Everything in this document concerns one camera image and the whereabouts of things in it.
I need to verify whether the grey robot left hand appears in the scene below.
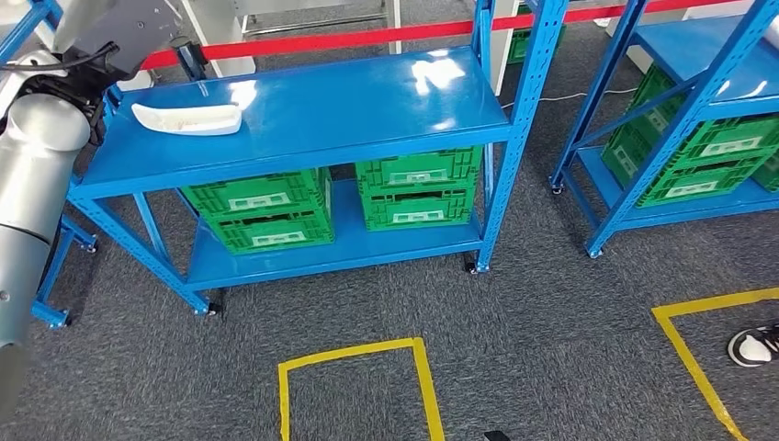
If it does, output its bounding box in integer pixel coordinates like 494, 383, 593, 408
73, 0, 184, 77

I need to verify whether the white cabinet panel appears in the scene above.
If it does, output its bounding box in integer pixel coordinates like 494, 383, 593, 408
115, 68, 155, 93

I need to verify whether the white table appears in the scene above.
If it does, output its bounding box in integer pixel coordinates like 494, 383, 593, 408
179, 0, 403, 77

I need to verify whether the green plastic crate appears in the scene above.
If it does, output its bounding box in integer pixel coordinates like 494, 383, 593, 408
601, 124, 771, 209
355, 145, 485, 198
205, 209, 336, 255
629, 63, 779, 172
360, 187, 479, 233
751, 152, 779, 194
508, 6, 564, 65
181, 168, 334, 225

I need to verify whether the red barrier belt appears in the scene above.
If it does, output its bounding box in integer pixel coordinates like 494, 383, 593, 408
140, 0, 740, 71

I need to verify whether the yellow floor tape square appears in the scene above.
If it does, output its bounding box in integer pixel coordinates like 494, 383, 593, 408
650, 287, 779, 441
277, 337, 446, 441

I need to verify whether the person's black white shoe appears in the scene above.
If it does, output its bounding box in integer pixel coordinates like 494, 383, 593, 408
727, 323, 779, 368

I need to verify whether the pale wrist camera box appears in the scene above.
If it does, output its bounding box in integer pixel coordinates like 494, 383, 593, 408
51, 0, 119, 55

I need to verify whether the black stanchion post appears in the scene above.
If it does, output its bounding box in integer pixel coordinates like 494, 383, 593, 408
170, 36, 209, 84

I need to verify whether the white floor cable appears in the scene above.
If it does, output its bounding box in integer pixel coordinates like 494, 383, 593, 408
500, 87, 639, 112

